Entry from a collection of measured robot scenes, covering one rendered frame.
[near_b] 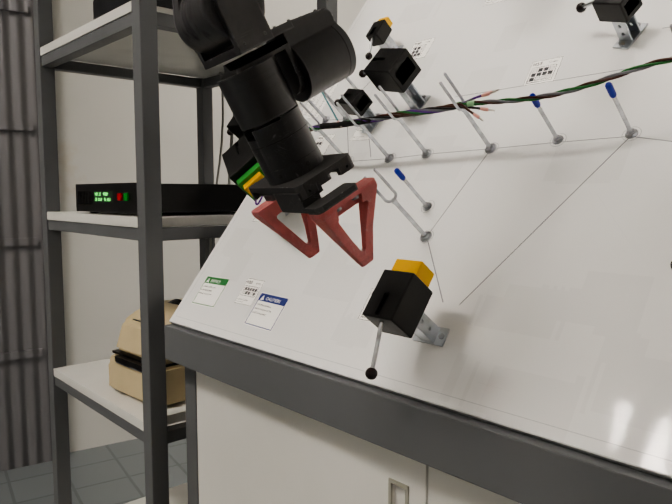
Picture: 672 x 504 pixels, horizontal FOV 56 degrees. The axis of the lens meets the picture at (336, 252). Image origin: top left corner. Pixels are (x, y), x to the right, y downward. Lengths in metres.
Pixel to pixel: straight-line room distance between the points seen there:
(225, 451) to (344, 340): 0.40
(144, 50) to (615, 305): 0.92
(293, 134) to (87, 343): 2.44
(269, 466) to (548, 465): 0.53
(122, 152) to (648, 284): 2.48
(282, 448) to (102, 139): 2.08
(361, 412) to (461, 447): 0.15
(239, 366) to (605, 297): 0.56
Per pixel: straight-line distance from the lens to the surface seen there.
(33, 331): 2.85
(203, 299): 1.17
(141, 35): 1.26
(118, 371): 1.50
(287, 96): 0.58
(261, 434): 1.07
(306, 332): 0.92
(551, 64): 1.01
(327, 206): 0.54
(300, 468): 1.01
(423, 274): 0.73
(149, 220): 1.23
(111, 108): 2.92
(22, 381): 2.89
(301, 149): 0.58
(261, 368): 0.96
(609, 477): 0.64
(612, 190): 0.80
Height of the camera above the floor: 1.11
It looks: 5 degrees down
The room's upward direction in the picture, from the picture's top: straight up
